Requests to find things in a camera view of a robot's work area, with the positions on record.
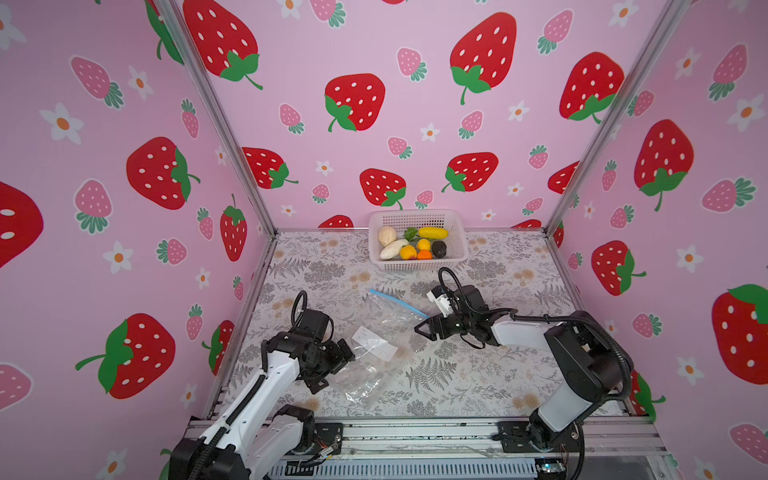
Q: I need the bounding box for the clear zip top bag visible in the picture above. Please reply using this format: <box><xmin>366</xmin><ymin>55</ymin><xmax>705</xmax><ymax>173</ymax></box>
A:
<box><xmin>331</xmin><ymin>290</ymin><xmax>427</xmax><ymax>407</ymax></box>

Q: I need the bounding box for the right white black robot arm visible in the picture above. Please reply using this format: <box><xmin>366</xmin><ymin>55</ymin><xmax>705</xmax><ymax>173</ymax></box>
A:
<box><xmin>414</xmin><ymin>286</ymin><xmax>633</xmax><ymax>452</ymax></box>

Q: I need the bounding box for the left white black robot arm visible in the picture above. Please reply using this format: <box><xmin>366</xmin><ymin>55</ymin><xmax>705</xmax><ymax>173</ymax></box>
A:
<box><xmin>168</xmin><ymin>309</ymin><xmax>354</xmax><ymax>479</ymax></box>

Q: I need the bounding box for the right aluminium corner post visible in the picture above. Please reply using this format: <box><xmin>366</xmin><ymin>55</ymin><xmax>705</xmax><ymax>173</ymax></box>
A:
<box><xmin>543</xmin><ymin>0</ymin><xmax>690</xmax><ymax>240</ymax></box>

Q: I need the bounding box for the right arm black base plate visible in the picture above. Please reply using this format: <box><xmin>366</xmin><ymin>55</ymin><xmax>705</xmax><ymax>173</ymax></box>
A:
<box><xmin>491</xmin><ymin>421</ymin><xmax>585</xmax><ymax>455</ymax></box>

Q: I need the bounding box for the white plastic basket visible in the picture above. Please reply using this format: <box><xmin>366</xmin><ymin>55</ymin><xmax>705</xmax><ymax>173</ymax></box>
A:
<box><xmin>369</xmin><ymin>210</ymin><xmax>469</xmax><ymax>271</ymax></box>

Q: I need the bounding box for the beige toy potato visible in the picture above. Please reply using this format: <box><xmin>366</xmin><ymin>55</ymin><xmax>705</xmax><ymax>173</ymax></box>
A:
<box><xmin>378</xmin><ymin>226</ymin><xmax>398</xmax><ymax>247</ymax></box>

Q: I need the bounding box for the yellow toy banana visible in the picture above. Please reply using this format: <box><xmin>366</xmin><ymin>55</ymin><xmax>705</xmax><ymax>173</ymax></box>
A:
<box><xmin>418</xmin><ymin>227</ymin><xmax>449</xmax><ymax>240</ymax></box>

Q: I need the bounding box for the aluminium front rail frame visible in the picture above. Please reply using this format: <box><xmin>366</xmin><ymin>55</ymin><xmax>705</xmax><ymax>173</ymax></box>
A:
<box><xmin>173</xmin><ymin>416</ymin><xmax>670</xmax><ymax>480</ymax></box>

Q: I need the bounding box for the aluminium corner post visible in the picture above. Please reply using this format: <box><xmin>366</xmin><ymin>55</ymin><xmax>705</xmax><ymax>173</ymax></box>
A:
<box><xmin>543</xmin><ymin>0</ymin><xmax>690</xmax><ymax>240</ymax></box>
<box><xmin>157</xmin><ymin>0</ymin><xmax>278</xmax><ymax>240</ymax></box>

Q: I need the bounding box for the left aluminium corner post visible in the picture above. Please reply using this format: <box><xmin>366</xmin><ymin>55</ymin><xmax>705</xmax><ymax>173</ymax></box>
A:
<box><xmin>157</xmin><ymin>0</ymin><xmax>278</xmax><ymax>240</ymax></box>

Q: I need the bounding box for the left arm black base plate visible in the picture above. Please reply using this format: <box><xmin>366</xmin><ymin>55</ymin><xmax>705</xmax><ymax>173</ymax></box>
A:
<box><xmin>295</xmin><ymin>422</ymin><xmax>344</xmax><ymax>457</ymax></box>

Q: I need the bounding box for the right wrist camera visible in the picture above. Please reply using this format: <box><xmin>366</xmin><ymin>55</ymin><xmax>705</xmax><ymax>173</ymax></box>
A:
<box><xmin>427</xmin><ymin>286</ymin><xmax>454</xmax><ymax>318</ymax></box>

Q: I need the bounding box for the white toy radish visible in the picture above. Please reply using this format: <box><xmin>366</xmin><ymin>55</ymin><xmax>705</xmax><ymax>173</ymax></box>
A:
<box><xmin>379</xmin><ymin>239</ymin><xmax>410</xmax><ymax>261</ymax></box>

